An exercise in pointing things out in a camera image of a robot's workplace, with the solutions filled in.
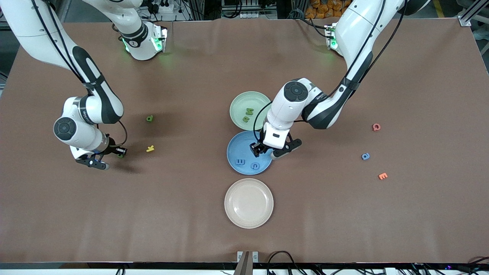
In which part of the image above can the blue round plate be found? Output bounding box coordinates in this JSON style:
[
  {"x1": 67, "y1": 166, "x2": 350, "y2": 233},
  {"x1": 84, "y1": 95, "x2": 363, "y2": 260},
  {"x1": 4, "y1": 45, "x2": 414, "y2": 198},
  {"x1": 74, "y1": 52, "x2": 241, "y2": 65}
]
[{"x1": 227, "y1": 131, "x2": 274, "y2": 176}]

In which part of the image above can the pale green round plate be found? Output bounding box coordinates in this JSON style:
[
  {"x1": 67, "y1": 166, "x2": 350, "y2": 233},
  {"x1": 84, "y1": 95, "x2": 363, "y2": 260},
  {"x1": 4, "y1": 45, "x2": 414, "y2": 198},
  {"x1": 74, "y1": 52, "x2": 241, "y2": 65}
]
[{"x1": 230, "y1": 91, "x2": 272, "y2": 131}]

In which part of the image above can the beige round plate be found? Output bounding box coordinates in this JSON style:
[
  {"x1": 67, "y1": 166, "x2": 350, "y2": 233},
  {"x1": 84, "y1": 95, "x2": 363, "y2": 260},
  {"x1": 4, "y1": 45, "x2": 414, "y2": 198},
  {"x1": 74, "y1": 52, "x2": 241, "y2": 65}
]
[{"x1": 224, "y1": 178, "x2": 274, "y2": 229}]

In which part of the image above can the brown table cover sheet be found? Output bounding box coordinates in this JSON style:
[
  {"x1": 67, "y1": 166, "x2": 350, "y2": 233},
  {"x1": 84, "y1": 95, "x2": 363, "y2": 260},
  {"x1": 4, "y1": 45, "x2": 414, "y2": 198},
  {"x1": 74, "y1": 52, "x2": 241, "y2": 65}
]
[{"x1": 0, "y1": 18, "x2": 489, "y2": 265}]

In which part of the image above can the orange fruit mesh bag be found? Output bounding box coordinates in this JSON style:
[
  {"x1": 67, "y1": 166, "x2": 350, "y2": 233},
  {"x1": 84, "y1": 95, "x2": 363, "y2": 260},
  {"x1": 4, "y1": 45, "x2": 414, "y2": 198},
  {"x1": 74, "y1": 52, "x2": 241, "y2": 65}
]
[{"x1": 305, "y1": 0, "x2": 347, "y2": 19}]

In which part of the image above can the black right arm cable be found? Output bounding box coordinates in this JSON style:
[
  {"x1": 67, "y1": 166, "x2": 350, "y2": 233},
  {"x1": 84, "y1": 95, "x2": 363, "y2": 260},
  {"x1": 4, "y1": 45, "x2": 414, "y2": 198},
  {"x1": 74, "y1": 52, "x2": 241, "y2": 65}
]
[{"x1": 31, "y1": 0, "x2": 128, "y2": 147}]

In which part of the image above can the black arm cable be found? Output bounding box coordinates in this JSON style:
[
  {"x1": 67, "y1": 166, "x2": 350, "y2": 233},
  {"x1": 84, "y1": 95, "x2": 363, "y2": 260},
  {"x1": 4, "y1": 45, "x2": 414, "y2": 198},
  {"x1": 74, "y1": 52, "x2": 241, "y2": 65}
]
[
  {"x1": 253, "y1": 0, "x2": 407, "y2": 144},
  {"x1": 31, "y1": 0, "x2": 128, "y2": 147}
]

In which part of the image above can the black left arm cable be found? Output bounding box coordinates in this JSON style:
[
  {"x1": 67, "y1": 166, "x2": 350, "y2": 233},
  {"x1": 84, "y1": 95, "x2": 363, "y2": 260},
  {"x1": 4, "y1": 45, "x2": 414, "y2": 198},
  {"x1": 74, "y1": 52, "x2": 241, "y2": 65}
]
[{"x1": 253, "y1": 0, "x2": 407, "y2": 144}]

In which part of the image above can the black looped table-edge cable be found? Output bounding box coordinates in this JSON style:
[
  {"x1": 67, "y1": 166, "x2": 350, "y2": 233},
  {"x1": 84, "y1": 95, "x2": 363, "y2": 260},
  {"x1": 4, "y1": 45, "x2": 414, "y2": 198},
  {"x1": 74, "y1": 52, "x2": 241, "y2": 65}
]
[{"x1": 266, "y1": 251, "x2": 304, "y2": 275}]

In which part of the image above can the silver edge bracket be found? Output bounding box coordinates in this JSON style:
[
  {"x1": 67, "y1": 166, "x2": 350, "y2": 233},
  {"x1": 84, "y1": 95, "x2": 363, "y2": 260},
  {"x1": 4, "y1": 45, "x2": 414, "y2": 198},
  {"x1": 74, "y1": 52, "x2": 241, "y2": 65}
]
[{"x1": 237, "y1": 251, "x2": 259, "y2": 264}]

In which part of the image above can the brown wedge post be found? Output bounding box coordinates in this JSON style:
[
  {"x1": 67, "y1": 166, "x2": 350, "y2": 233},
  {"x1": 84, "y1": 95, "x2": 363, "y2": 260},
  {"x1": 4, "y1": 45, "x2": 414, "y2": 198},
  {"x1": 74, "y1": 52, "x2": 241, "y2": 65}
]
[{"x1": 233, "y1": 251, "x2": 254, "y2": 275}]

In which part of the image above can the aluminium frame profile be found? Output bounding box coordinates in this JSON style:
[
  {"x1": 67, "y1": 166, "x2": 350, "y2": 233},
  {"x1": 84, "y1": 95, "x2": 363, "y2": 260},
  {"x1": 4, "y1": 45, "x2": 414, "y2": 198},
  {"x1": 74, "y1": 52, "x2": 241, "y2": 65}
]
[{"x1": 458, "y1": 0, "x2": 489, "y2": 27}]

